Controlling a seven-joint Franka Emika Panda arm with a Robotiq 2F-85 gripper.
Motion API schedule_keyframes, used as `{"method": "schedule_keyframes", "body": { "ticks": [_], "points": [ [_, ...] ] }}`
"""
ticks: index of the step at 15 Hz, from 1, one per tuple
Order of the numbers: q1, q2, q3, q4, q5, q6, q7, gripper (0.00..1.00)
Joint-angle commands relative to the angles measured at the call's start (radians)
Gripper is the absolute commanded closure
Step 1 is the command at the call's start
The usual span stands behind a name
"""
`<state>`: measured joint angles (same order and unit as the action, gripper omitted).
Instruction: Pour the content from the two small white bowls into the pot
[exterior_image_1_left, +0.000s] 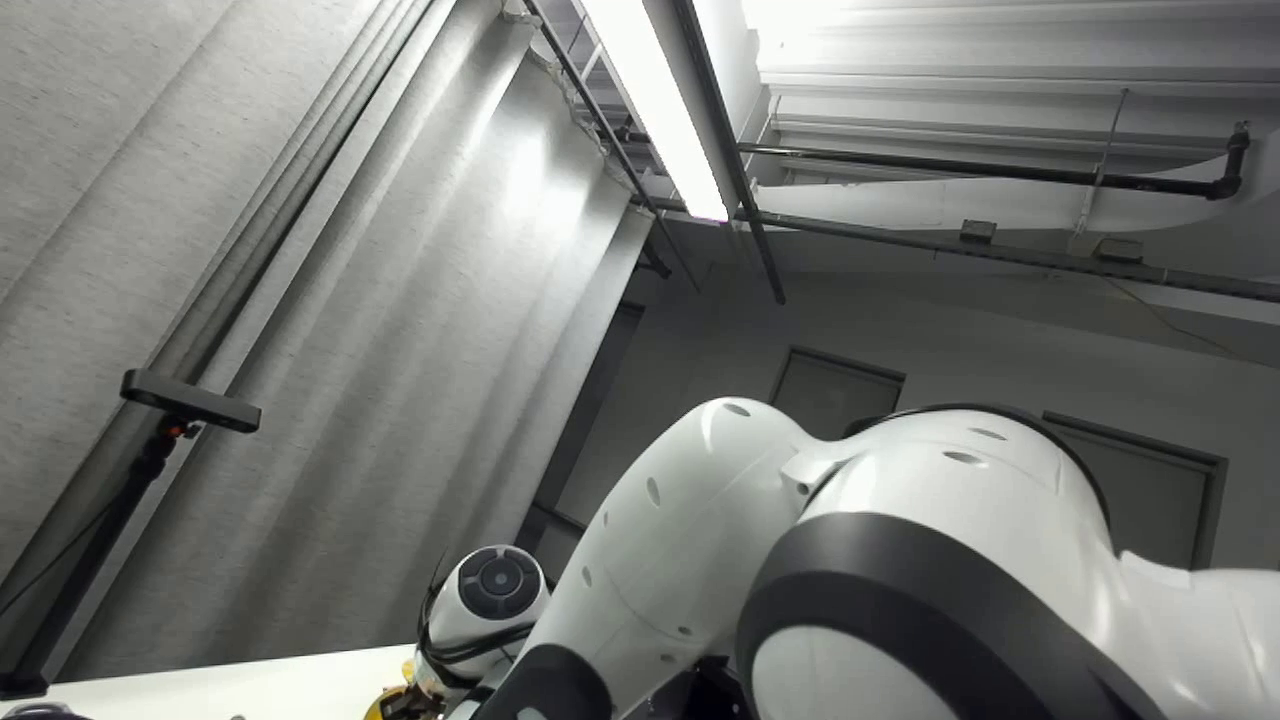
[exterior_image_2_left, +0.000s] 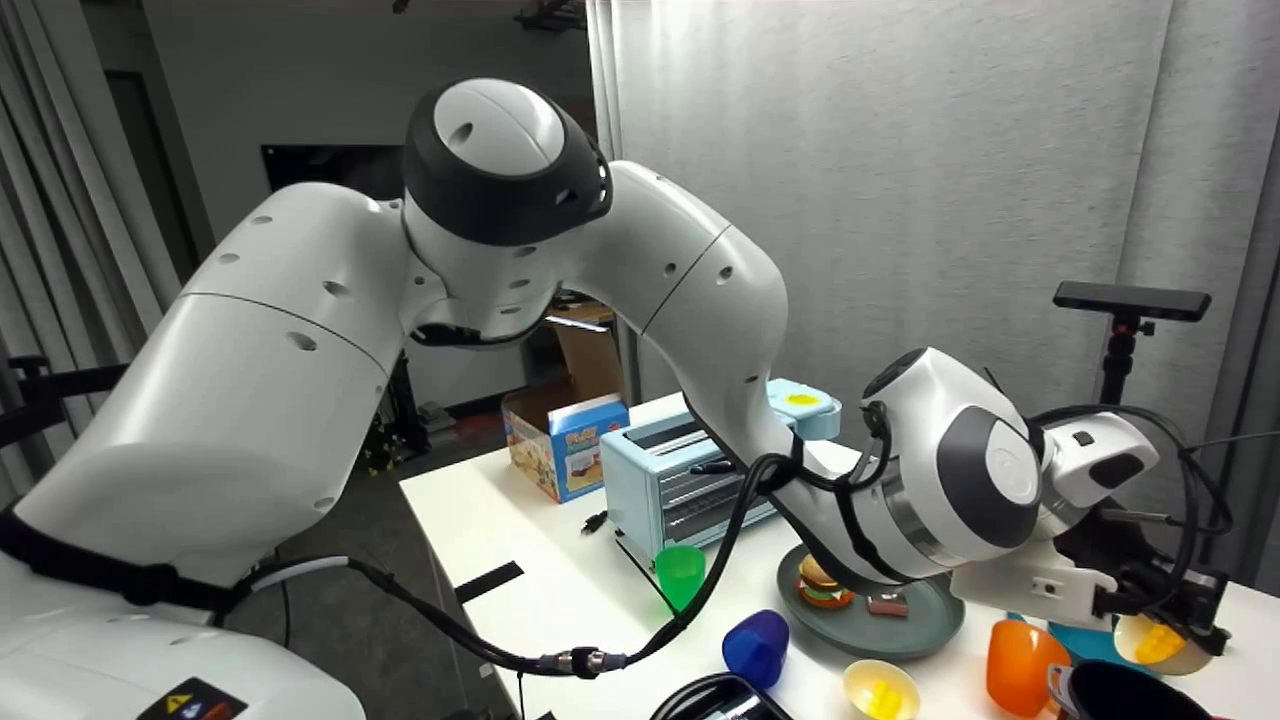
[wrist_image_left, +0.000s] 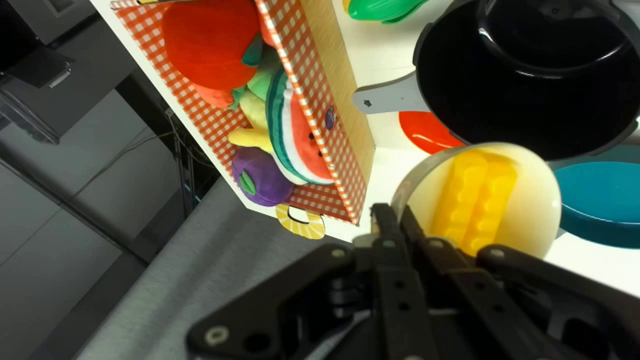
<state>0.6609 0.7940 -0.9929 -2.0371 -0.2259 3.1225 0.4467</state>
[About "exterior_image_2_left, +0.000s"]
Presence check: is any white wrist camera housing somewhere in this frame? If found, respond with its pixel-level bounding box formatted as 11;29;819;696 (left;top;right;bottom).
952;553;1126;634

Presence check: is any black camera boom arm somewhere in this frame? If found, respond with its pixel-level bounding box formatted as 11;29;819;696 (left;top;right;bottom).
0;351;130;452

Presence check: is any light blue toy toaster oven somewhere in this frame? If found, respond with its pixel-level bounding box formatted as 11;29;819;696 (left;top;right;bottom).
595;377;849;564

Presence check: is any cardboard box with blue print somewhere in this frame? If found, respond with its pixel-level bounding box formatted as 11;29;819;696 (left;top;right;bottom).
498;390;631;510

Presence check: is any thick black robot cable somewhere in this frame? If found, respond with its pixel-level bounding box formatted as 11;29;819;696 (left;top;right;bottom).
243;452;811;685

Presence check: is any black pan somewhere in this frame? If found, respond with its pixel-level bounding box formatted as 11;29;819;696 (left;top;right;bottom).
1052;658;1216;720

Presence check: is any green plastic cup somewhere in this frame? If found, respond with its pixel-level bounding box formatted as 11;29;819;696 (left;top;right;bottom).
651;539;712;615

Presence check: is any teal frying pan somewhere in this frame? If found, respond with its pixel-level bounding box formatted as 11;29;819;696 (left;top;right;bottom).
1045;605;1234;672

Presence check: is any toy burger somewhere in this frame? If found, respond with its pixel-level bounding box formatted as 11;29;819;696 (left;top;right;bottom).
792;553;857;615

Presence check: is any grey curtain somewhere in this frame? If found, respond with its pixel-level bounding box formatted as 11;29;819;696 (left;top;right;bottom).
584;0;1280;593
0;0;183;404

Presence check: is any black camera stand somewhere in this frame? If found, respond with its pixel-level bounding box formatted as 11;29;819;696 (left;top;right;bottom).
1097;314;1155;414

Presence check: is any grey round plate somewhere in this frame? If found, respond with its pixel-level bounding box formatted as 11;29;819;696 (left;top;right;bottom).
777;535;966;667

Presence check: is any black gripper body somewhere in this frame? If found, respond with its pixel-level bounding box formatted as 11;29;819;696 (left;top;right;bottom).
1057;510;1172;593

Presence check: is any black bar camera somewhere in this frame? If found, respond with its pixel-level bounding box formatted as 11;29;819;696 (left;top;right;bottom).
1052;278;1216;325

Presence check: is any yellow toy pasta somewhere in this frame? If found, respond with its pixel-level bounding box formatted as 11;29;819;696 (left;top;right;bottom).
1124;622;1188;667
850;667;916;716

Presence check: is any orange plastic cup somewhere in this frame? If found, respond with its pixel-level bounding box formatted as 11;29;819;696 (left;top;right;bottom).
982;612;1074;720

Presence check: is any brown cardboard box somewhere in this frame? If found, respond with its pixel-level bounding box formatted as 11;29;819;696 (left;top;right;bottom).
535;300;623;401

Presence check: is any blue plastic cup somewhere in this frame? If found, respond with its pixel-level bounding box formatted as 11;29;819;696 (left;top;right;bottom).
719;607;792;692

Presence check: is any toy cake slice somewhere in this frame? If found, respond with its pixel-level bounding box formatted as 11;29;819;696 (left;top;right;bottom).
865;590;916;624

